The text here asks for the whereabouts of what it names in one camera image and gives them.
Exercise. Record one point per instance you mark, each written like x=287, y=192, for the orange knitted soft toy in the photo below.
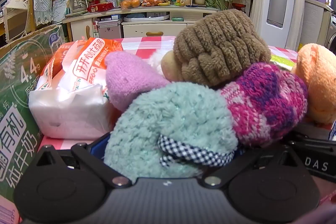
x=320, y=77

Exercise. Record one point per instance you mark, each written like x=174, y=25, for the mint fuzzy hat gingham bow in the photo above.
x=170, y=113

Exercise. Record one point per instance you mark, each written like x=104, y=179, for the bananas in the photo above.
x=164, y=3

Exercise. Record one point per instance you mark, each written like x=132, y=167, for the bag of oranges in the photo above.
x=130, y=3

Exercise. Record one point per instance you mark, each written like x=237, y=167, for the pink sock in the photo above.
x=126, y=77

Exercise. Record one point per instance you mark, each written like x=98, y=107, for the pink storage case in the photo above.
x=110, y=31

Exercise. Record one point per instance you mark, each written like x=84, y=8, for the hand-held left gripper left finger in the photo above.
x=98, y=144

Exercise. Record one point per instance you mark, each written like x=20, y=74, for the red checked tablecloth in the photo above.
x=141, y=43

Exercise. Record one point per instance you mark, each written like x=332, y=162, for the red snack box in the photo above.
x=101, y=7

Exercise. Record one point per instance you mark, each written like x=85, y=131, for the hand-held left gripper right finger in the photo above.
x=236, y=169

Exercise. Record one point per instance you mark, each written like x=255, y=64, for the small green box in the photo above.
x=177, y=19

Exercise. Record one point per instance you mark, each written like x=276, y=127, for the brown knitted hat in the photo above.
x=220, y=43

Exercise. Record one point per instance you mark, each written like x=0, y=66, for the white blue box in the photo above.
x=111, y=0

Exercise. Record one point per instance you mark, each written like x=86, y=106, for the cream TV cabinet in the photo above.
x=147, y=27

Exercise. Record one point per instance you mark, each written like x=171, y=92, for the white round tray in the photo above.
x=147, y=18

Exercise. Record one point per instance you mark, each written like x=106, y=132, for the orange white tissue pack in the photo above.
x=78, y=77

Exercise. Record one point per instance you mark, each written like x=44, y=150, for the white printed paper sheet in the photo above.
x=60, y=8

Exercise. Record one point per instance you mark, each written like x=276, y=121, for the printed cardboard box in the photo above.
x=15, y=82

